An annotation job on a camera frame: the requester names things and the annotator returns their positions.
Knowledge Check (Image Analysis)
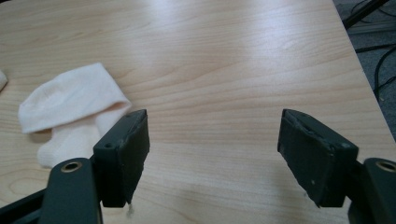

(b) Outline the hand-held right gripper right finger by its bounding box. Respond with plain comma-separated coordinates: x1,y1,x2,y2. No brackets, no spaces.
276,108,360,209

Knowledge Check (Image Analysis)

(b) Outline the black metal stand leg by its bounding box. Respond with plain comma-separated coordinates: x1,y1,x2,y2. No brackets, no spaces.
342,0,390,30

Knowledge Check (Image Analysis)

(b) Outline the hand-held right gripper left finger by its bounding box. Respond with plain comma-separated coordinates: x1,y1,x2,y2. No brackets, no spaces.
92,108,151,209

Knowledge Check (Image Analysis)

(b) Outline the white sock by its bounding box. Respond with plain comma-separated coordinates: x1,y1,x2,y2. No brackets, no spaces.
0,69,8,92
17,62,133,169

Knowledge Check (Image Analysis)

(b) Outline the black cable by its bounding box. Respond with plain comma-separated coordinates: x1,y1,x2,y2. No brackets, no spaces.
373,43,396,101
350,0,396,19

